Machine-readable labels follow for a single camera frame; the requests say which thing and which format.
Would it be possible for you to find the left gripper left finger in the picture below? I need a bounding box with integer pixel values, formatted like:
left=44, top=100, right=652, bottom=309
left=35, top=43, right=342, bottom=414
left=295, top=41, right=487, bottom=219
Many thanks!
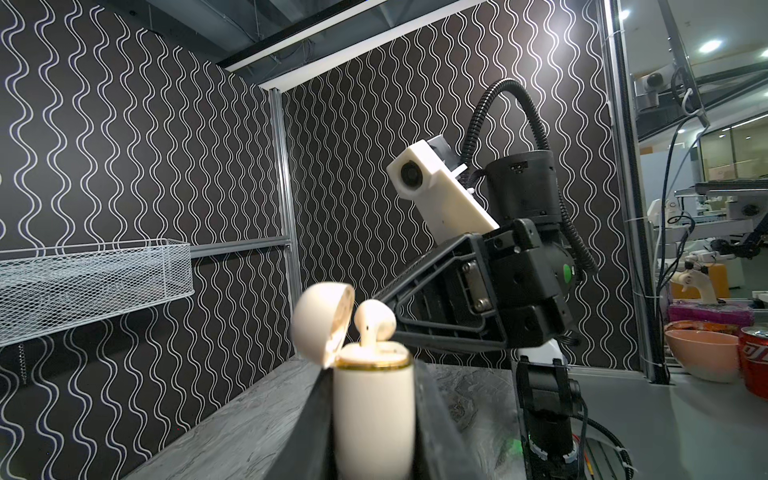
left=265, top=370, right=335, bottom=480

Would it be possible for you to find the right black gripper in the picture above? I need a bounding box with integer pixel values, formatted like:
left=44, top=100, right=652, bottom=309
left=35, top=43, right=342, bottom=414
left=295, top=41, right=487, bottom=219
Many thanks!
left=374, top=218, right=577, bottom=354

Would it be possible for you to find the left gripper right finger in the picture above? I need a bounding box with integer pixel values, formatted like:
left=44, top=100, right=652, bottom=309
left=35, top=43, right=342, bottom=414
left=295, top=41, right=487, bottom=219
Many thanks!
left=412, top=360, right=484, bottom=479

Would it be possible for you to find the cream earbud pair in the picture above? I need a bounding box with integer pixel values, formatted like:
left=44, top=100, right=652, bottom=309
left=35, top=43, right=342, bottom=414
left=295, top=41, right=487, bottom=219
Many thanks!
left=354, top=299, right=396, bottom=348

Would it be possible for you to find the cream earbud charging case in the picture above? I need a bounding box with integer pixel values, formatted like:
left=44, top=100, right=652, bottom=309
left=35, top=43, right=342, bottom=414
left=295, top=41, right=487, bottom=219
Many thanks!
left=291, top=282, right=416, bottom=479

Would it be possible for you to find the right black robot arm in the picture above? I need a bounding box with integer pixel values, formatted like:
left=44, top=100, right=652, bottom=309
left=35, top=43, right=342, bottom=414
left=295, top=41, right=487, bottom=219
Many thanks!
left=376, top=78, right=635, bottom=479

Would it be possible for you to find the pink bowl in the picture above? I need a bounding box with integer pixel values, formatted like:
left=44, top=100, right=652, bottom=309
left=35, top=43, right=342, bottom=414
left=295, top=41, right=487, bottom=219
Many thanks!
left=665, top=330, right=740, bottom=383

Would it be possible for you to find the purple snack packet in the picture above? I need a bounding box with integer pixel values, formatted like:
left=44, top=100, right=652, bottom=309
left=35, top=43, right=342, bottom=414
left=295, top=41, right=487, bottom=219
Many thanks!
left=667, top=301, right=755, bottom=327

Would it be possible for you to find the red soda can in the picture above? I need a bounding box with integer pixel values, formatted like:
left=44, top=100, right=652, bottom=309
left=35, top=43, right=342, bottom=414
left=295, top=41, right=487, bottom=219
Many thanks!
left=739, top=326, right=768, bottom=400

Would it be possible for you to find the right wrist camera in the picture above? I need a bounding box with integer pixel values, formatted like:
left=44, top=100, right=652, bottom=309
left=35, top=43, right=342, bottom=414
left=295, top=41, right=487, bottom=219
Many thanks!
left=386, top=135, right=499, bottom=244

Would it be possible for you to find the white wire mesh basket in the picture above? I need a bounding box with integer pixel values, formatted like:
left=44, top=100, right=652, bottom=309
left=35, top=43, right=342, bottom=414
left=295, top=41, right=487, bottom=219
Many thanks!
left=1, top=238, right=194, bottom=346

